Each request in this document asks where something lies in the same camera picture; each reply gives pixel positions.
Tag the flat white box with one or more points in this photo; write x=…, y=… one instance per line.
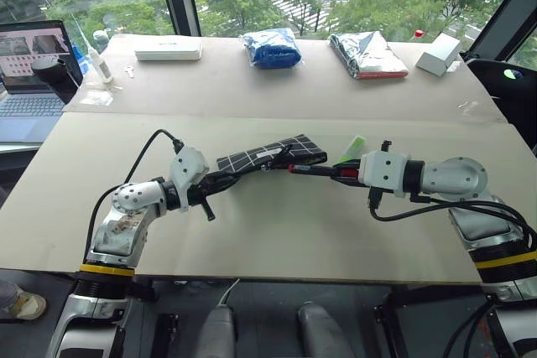
x=168, y=51

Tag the black white grid pouch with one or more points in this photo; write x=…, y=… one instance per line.
x=293, y=150

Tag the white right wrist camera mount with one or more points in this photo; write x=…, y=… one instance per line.
x=384, y=173

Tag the green round sticker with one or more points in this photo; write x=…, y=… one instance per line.
x=509, y=74

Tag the blue plastic packet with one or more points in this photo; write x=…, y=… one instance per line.
x=272, y=48

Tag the teal jar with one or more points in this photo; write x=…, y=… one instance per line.
x=100, y=39

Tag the red bottle cap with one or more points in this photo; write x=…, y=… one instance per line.
x=418, y=34

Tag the open laptop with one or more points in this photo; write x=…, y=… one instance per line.
x=29, y=106

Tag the silver foil packet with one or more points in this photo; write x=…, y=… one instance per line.
x=367, y=56

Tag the green highlighter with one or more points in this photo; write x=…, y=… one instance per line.
x=353, y=147

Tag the dark rounded shape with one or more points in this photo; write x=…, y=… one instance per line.
x=216, y=330
x=323, y=330

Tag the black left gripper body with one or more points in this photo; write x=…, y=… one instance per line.
x=196, y=193

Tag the dark slanted window frame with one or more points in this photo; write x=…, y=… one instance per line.
x=503, y=6

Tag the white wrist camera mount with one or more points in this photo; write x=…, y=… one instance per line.
x=384, y=173
x=189, y=167

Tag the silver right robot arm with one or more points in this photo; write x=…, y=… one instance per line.
x=457, y=177

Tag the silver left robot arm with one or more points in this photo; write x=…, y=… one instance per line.
x=126, y=203

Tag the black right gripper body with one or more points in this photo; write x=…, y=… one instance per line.
x=358, y=182

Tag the grey trouser leg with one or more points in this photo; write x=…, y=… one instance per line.
x=6, y=295

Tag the small white plastic piece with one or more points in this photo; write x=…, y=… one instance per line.
x=130, y=71

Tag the white nozzle glue bottle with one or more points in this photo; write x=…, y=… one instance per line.
x=104, y=69

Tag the clear plastic bag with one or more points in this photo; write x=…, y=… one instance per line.
x=97, y=98
x=470, y=107

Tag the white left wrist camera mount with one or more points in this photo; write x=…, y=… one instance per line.
x=189, y=167

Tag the beige shoe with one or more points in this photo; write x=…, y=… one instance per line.
x=27, y=307

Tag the small white carton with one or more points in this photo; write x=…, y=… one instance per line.
x=438, y=56

